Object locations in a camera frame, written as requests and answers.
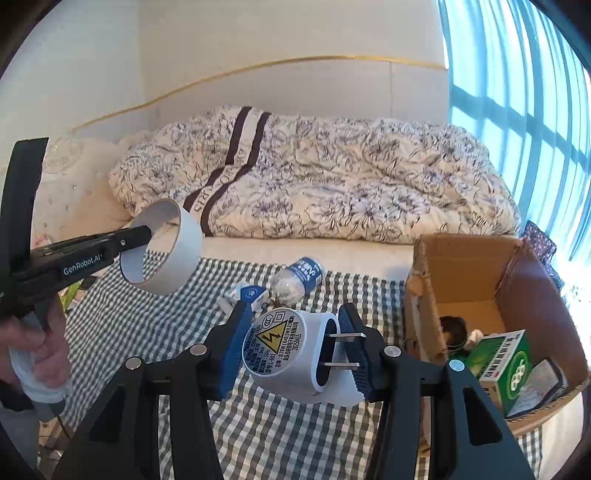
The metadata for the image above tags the person left hand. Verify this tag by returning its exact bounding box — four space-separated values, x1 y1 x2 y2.
1 296 71 388

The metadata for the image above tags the green white carton box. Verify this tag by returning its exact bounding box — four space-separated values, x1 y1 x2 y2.
466 330 532 417

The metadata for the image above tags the patterned purple bag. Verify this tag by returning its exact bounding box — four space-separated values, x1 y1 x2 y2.
521 220 557 277

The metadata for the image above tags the black white tissue pack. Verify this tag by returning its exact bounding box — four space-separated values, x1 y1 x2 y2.
507 358 568 419

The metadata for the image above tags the floral patterned duvet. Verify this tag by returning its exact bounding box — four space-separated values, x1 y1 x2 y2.
109 106 521 244

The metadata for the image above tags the clear floss bottle blue label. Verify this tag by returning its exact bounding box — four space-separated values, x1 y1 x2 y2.
270 256 325 306

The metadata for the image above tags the teal window curtain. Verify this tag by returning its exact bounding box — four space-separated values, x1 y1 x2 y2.
439 1 590 263

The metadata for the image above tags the small blue white packet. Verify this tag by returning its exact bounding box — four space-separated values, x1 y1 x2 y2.
225 282 270 312

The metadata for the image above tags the brown cardboard box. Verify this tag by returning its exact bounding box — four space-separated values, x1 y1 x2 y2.
404 234 589 435

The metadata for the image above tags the white tape roll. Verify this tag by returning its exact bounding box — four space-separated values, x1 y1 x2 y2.
119 199 202 295

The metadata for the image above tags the white tufted headboard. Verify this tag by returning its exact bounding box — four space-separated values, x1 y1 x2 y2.
31 137 130 248

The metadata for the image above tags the white plug-in device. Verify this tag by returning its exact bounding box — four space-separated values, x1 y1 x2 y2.
242 307 365 407

